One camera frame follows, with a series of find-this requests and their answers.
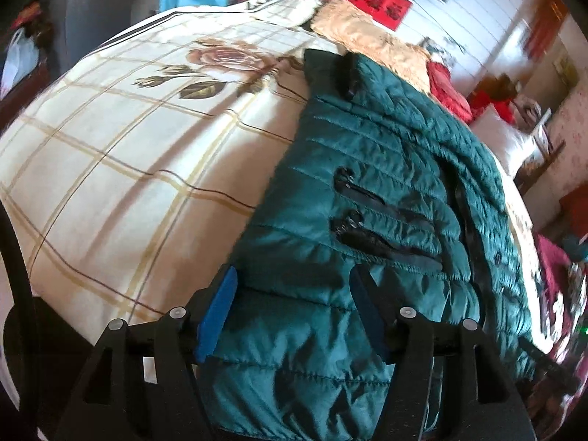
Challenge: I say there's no grey refrigerator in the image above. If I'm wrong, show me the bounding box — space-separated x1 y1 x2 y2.
62 0 141 60

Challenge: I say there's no white plastic bag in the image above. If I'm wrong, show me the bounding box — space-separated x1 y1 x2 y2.
1 31 38 97

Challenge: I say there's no dark wooden cabinet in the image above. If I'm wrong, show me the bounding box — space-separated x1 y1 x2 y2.
0 62 51 134

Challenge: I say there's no dark wooden chair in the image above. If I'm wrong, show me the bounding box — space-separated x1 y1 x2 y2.
513 108 567 196

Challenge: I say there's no beige fringed pillow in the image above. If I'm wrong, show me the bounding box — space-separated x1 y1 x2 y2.
311 0 435 95

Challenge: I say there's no magenta blanket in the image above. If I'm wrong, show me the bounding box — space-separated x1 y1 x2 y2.
528 233 588 428

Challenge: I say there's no white pillow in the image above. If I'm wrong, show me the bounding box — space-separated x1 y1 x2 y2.
469 103 536 180

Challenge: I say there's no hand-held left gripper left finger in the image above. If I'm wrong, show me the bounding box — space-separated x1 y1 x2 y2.
57 267 239 441

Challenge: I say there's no black curved cable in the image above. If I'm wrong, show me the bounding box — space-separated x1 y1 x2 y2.
0 200 40 441

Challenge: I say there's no red ruffled cushion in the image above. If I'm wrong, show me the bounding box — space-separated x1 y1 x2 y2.
426 61 474 124

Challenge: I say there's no red cloth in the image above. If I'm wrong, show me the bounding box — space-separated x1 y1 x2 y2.
469 85 515 122

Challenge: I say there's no bed with plaid floral cover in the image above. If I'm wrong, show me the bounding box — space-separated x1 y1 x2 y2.
0 0 538 345

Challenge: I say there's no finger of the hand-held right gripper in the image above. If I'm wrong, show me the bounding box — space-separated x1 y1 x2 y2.
519 337 577 393

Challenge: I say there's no green quilted jacket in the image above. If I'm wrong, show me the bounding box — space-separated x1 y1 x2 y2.
197 50 540 441

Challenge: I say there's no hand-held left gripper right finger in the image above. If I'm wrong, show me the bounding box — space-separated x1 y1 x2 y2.
348 265 536 441

